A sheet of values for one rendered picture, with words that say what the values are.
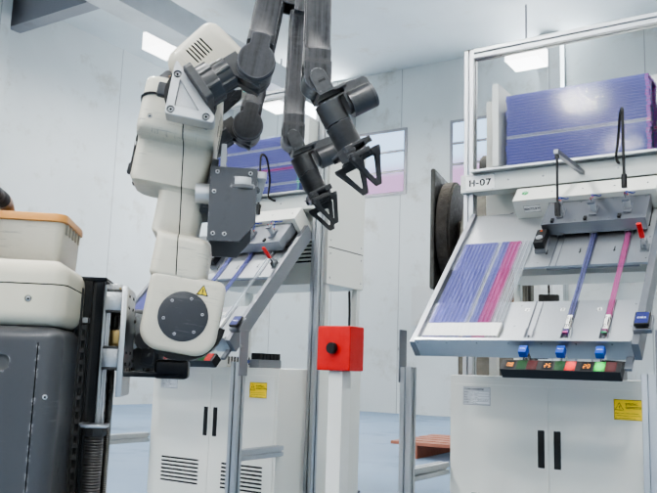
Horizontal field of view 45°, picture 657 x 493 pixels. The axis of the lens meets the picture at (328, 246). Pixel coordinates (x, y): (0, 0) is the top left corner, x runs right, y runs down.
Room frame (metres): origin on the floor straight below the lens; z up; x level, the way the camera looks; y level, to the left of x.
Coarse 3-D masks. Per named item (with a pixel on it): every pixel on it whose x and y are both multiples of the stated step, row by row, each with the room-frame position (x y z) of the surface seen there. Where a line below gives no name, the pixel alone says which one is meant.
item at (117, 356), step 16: (128, 288) 1.66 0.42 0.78; (112, 304) 1.68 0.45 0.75; (128, 304) 1.68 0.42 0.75; (128, 320) 1.70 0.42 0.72; (112, 336) 1.72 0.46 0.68; (128, 336) 1.73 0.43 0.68; (112, 352) 1.68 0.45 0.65; (128, 352) 1.75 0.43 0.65; (160, 352) 1.68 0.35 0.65; (208, 352) 1.71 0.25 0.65; (112, 368) 1.68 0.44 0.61; (128, 368) 1.69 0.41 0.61; (144, 368) 1.87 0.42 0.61; (160, 368) 1.68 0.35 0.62; (176, 368) 1.69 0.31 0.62; (128, 384) 1.79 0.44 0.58
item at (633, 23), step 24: (600, 24) 2.71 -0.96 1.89; (624, 24) 2.66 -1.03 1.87; (648, 24) 2.63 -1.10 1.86; (480, 48) 2.96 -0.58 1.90; (504, 48) 2.91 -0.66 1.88; (528, 48) 2.86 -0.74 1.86; (504, 96) 2.91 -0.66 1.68; (504, 120) 2.91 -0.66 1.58; (504, 144) 2.90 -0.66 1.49; (504, 168) 2.85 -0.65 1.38
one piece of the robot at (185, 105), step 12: (180, 72) 1.52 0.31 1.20; (180, 84) 1.51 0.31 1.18; (192, 84) 1.51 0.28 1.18; (168, 96) 1.51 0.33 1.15; (180, 96) 1.51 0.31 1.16; (192, 96) 1.51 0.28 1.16; (168, 108) 1.51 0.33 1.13; (180, 108) 1.51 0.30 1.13; (192, 108) 1.52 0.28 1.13; (204, 108) 1.52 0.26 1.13; (168, 120) 1.55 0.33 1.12; (180, 120) 1.54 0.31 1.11; (192, 120) 1.53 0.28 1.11; (204, 120) 1.52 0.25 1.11
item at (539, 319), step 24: (432, 312) 2.63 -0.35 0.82; (528, 312) 2.45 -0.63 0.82; (552, 312) 2.40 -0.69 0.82; (576, 312) 2.36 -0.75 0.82; (600, 312) 2.32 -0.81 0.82; (624, 312) 2.29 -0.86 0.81; (504, 336) 2.41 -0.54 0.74; (552, 336) 2.33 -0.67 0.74; (576, 336) 2.29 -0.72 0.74; (600, 336) 2.25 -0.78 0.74; (624, 336) 2.22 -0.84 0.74
